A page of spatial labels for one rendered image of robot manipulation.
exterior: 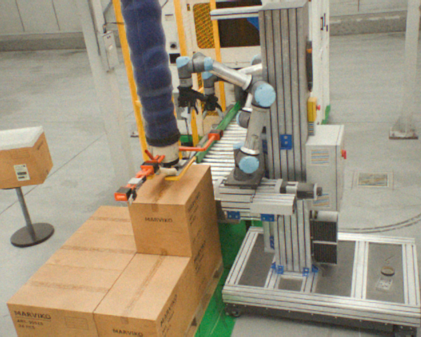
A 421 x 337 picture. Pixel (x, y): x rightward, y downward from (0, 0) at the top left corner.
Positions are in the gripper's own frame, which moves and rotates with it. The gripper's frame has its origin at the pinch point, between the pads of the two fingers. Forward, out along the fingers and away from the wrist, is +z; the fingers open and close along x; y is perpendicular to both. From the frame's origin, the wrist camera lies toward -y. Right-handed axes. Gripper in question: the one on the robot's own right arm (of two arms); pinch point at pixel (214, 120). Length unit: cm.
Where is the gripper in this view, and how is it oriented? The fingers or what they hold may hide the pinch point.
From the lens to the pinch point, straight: 353.3
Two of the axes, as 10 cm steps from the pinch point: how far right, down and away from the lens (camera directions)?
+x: 9.5, 0.4, -3.2
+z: 1.1, 9.0, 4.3
